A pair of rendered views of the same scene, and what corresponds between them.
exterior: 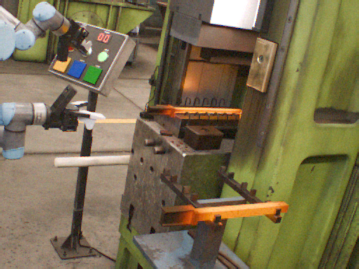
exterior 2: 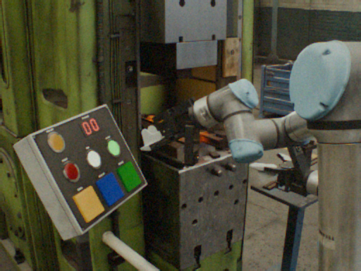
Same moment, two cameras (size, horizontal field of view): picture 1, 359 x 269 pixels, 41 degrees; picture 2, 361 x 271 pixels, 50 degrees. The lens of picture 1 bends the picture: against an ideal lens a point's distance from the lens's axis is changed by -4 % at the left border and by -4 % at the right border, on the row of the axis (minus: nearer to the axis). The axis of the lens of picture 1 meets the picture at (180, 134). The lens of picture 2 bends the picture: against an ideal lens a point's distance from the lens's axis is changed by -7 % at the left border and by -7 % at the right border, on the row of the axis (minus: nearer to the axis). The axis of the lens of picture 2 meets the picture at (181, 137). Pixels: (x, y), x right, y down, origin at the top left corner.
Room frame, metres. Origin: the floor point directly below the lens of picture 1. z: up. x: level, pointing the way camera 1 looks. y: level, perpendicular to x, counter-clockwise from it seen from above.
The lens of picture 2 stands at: (2.06, 1.56, 1.50)
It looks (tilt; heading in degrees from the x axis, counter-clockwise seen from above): 18 degrees down; 265
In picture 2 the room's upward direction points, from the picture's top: straight up
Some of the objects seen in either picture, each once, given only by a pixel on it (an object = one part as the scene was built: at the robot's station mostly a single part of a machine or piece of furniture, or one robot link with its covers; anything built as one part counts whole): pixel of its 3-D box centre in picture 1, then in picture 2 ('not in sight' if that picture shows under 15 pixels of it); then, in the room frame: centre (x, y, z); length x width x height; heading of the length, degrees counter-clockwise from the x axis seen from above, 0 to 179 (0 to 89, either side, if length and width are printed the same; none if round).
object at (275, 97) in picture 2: not in sight; (310, 94); (-0.15, -3.52, 0.36); 1.20 x 0.80 x 0.72; 130
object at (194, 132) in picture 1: (203, 137); (218, 137); (1.75, -0.08, 0.95); 0.12 x 0.08 x 0.06; 125
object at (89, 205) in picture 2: (62, 64); (87, 204); (2.22, 0.61, 1.01); 0.07 x 0.05 x 0.07; 60
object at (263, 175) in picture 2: (79, 109); (262, 173); (1.69, 0.38, 0.98); 0.09 x 0.03 x 0.06; 161
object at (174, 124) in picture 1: (210, 118); (163, 135); (1.98, -0.11, 0.96); 0.42 x 0.20 x 0.09; 125
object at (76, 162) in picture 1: (99, 161); (140, 263); (2.09, 0.34, 0.62); 0.44 x 0.05 x 0.05; 125
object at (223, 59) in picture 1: (236, 54); (161, 66); (1.99, -0.15, 1.24); 0.30 x 0.07 x 0.06; 125
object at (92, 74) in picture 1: (92, 75); (127, 176); (2.12, 0.43, 1.01); 0.07 x 0.05 x 0.07; 60
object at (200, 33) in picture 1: (228, 33); (162, 49); (1.98, -0.11, 1.32); 0.42 x 0.20 x 0.10; 125
